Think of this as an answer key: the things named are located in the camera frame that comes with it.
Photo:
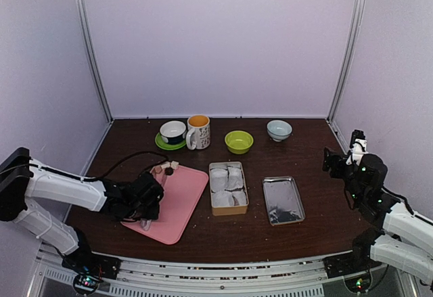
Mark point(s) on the right aluminium table rail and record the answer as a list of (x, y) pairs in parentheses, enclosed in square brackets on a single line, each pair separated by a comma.
[(338, 134)]

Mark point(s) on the lime green bowl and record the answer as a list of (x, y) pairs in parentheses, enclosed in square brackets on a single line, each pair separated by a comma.
[(239, 142)]

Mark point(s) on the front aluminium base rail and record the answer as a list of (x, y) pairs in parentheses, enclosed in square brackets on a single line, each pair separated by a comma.
[(296, 277)]

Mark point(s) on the white paper cupcake liner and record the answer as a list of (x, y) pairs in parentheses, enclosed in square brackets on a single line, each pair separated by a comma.
[(235, 178), (240, 198), (218, 179), (222, 199)]

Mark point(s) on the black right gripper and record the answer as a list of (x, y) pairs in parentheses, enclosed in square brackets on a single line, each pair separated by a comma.
[(329, 162)]

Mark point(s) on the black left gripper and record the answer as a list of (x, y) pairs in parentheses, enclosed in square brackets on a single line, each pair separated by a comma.
[(153, 212)]

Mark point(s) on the pink plastic tray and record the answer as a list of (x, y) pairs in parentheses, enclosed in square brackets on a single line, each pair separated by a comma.
[(182, 191)]

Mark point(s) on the tan tin box base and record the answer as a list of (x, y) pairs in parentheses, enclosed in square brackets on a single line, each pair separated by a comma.
[(234, 210)]

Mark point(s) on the aluminium frame post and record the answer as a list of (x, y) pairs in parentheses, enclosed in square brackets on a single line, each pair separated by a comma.
[(92, 60), (355, 26)]

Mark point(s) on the green saucer plate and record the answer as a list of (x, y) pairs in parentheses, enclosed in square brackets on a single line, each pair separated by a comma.
[(169, 147)]

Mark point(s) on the navy white dotted bowl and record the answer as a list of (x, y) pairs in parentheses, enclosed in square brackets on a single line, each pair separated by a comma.
[(172, 131)]

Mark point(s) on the bear print tin lid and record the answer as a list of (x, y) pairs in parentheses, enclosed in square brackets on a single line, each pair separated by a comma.
[(283, 201)]

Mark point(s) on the left rear aluminium frame post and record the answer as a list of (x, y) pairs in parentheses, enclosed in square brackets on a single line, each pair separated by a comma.
[(92, 60)]

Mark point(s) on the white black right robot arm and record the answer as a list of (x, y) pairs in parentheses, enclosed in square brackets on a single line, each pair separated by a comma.
[(398, 236)]

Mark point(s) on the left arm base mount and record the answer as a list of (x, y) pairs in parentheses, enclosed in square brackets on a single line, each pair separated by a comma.
[(91, 270)]

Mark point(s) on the light blue patterned bowl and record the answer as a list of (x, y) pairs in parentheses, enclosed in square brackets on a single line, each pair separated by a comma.
[(279, 130)]

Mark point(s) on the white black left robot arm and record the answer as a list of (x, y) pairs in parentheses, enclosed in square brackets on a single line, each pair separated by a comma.
[(24, 180)]

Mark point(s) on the floral white mug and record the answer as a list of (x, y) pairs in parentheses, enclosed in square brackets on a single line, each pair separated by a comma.
[(198, 132)]

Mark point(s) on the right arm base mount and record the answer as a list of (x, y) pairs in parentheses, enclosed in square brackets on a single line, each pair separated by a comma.
[(352, 266)]

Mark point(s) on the dark heart chocolate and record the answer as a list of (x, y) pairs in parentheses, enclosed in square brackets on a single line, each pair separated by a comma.
[(169, 171)]

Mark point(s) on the white chocolate bar piece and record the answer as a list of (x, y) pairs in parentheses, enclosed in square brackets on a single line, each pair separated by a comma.
[(165, 165)]

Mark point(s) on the right rear aluminium frame post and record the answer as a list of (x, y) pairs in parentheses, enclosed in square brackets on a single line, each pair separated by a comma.
[(355, 26)]

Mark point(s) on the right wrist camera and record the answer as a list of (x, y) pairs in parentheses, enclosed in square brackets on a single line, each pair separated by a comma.
[(358, 143)]

